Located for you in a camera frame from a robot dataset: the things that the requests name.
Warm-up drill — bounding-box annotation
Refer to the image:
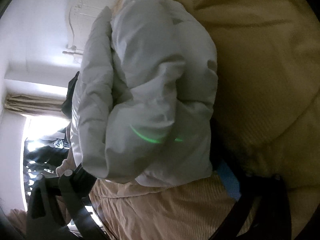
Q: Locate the white quilted puffer jacket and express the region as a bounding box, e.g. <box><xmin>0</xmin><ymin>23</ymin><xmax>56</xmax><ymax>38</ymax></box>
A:
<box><xmin>71</xmin><ymin>0</ymin><xmax>218</xmax><ymax>187</ymax></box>

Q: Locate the beige window curtain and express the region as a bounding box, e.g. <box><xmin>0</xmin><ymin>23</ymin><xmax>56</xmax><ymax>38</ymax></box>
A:
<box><xmin>4</xmin><ymin>94</ymin><xmax>66</xmax><ymax>118</ymax></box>

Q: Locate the tan bed comforter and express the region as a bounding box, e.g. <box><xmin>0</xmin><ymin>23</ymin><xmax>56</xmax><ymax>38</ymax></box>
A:
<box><xmin>91</xmin><ymin>0</ymin><xmax>319</xmax><ymax>239</ymax></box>

